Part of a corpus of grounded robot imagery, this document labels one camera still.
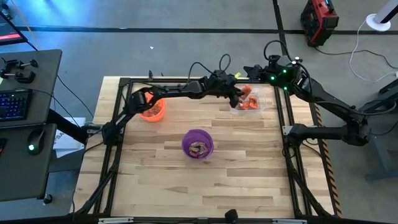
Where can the dark grey equipment stand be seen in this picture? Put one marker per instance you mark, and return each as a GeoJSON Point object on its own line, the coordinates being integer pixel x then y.
{"type": "Point", "coordinates": [382, 146]}

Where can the purple halloween bucket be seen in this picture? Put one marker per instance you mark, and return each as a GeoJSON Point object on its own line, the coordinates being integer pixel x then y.
{"type": "Point", "coordinates": [186, 147]}

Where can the orange halloween bucket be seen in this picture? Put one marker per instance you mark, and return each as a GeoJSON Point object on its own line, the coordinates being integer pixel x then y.
{"type": "Point", "coordinates": [155, 116]}

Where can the silver frame bracket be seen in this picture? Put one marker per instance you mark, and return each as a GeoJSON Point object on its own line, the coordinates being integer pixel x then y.
{"type": "Point", "coordinates": [289, 221]}
{"type": "Point", "coordinates": [115, 220]}
{"type": "Point", "coordinates": [287, 130]}

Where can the black table-level camera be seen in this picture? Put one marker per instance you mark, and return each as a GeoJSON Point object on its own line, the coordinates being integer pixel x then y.
{"type": "Point", "coordinates": [231, 215]}

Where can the clear bag of orange items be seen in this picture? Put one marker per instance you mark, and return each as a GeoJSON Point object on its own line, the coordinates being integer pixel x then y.
{"type": "Point", "coordinates": [261, 93]}

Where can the dark grey desk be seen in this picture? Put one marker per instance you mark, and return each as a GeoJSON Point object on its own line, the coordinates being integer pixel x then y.
{"type": "Point", "coordinates": [31, 174]}

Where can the black round knob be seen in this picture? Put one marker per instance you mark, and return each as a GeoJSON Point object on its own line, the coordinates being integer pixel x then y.
{"type": "Point", "coordinates": [48, 199]}

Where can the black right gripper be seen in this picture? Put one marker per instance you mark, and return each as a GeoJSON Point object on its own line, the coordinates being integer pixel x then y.
{"type": "Point", "coordinates": [260, 73]}

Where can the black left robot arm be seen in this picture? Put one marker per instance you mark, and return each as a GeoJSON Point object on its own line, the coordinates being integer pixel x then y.
{"type": "Point", "coordinates": [174, 90]}

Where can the orange Reese's candy packet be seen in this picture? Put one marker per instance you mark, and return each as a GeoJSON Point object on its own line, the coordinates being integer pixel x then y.
{"type": "Point", "coordinates": [252, 103]}
{"type": "Point", "coordinates": [247, 91]}

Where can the yellow black hazard tape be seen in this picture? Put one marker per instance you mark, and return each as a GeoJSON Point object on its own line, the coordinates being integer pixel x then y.
{"type": "Point", "coordinates": [331, 180]}

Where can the black monitor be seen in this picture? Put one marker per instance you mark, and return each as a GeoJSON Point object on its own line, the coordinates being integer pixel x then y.
{"type": "Point", "coordinates": [9, 31]}

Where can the black desk clamp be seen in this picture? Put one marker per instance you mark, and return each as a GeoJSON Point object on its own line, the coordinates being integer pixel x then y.
{"type": "Point", "coordinates": [21, 76]}
{"type": "Point", "coordinates": [20, 64]}

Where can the black computer mouse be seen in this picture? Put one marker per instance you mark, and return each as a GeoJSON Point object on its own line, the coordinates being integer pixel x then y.
{"type": "Point", "coordinates": [35, 140]}

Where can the white round base pole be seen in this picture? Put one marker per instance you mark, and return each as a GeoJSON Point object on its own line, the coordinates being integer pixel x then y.
{"type": "Point", "coordinates": [377, 22]}

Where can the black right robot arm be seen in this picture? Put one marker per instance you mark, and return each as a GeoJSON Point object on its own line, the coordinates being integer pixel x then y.
{"type": "Point", "coordinates": [329, 99]}

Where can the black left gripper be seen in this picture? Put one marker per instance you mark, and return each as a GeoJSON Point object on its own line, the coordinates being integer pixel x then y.
{"type": "Point", "coordinates": [230, 87]}

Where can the backlit keyboard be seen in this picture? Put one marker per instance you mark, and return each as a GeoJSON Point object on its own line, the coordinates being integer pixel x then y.
{"type": "Point", "coordinates": [14, 105]}

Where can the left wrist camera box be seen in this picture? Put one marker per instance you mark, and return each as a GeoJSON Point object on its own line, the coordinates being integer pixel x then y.
{"type": "Point", "coordinates": [224, 76]}

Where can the black aluminium table frame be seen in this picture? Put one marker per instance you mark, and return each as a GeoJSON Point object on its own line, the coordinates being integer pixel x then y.
{"type": "Point", "coordinates": [171, 220]}

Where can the small yellow tag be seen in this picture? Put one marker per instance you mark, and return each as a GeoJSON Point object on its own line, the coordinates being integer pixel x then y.
{"type": "Point", "coordinates": [237, 75]}

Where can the white printed box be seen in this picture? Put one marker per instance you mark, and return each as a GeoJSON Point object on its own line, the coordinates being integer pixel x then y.
{"type": "Point", "coordinates": [66, 143]}

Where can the red black power box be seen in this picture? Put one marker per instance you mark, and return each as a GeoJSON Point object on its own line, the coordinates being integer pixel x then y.
{"type": "Point", "coordinates": [320, 21]}

